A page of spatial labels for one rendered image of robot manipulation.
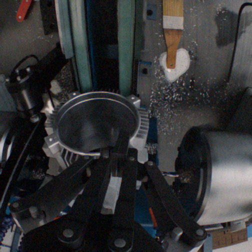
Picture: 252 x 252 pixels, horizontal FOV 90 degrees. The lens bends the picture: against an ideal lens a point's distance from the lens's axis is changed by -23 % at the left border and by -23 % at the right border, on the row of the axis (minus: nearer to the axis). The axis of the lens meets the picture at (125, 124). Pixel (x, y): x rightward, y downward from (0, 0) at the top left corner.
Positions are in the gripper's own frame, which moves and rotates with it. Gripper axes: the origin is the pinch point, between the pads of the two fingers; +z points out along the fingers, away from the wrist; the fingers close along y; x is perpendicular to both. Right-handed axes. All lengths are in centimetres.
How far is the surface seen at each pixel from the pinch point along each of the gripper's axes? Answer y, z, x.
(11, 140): -27.0, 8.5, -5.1
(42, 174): -23.5, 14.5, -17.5
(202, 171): 15.0, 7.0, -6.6
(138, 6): 0.5, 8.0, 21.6
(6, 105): -49, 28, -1
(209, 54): 20.2, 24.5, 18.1
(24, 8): -30.6, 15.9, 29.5
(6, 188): -18.2, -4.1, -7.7
